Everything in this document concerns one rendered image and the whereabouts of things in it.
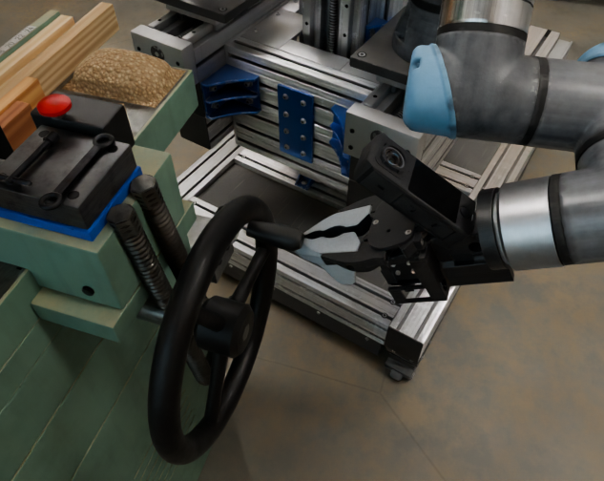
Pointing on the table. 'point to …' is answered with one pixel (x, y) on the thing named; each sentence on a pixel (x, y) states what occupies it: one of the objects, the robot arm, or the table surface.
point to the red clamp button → (53, 105)
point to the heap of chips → (124, 76)
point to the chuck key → (28, 161)
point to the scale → (6, 47)
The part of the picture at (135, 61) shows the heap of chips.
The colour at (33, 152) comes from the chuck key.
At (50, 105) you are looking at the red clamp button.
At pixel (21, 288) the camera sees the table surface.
